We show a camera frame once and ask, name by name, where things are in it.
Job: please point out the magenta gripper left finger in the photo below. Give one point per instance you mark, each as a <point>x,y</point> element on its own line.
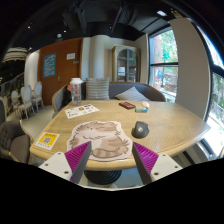
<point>77,159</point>

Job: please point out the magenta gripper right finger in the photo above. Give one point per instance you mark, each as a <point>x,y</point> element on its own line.
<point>145,160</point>

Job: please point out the black computer mouse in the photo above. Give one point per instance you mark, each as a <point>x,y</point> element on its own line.
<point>140,130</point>

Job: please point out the cat-shaped mouse pad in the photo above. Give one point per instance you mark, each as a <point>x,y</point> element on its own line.
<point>108,140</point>

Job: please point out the yellow QR code sticker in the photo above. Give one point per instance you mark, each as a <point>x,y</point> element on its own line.
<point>47,140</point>

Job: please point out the white oval object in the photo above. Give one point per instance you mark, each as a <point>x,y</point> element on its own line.
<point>145,104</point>

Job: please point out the dark grey armchair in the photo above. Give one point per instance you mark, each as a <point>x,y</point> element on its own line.
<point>14,142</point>

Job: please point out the grey patterned cushion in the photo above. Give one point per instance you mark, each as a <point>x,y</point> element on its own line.
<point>131,94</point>

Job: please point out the grey curved sofa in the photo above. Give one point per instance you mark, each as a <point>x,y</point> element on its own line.
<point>110,91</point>

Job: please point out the striped grey cushion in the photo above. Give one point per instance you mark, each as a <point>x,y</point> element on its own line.
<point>97,88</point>

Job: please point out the clear plastic water bottle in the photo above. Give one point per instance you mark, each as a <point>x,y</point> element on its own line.
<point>75,85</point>

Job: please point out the white dining chair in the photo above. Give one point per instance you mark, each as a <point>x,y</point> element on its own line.
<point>37,94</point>
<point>26,100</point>

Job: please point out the orange wooden door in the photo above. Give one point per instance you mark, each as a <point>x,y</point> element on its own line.
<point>68,66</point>

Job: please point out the wooden glass-door cabinet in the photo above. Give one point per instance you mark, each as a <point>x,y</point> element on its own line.
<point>126,64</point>

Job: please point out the black table pedestal base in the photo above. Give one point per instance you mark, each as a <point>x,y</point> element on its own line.
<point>103,177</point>

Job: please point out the blue wall poster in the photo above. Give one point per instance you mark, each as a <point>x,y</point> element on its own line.
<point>49,65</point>

